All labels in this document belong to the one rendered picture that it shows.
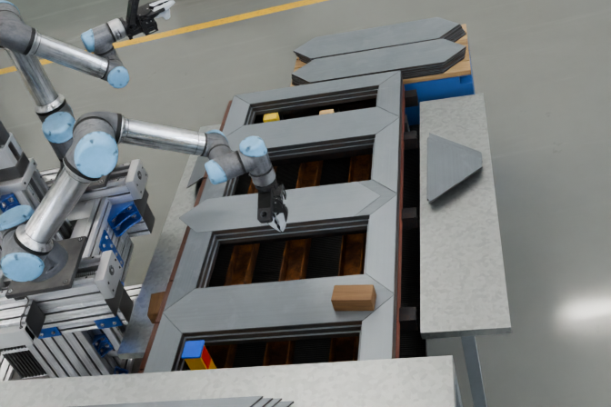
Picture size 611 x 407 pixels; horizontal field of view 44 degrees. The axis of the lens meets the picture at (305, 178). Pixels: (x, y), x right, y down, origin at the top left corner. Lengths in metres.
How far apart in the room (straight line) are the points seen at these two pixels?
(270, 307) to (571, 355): 1.32
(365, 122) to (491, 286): 0.89
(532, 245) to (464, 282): 1.17
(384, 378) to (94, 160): 0.97
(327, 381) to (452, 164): 1.15
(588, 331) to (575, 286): 0.23
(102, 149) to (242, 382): 0.73
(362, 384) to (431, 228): 0.88
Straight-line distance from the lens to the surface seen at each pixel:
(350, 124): 2.92
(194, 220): 2.73
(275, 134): 3.00
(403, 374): 1.84
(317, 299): 2.29
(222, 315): 2.36
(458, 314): 2.31
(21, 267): 2.33
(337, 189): 2.63
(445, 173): 2.72
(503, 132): 4.17
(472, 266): 2.44
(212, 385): 1.96
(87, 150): 2.12
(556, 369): 3.10
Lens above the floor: 2.53
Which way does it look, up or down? 38 degrees down
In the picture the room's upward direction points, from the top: 18 degrees counter-clockwise
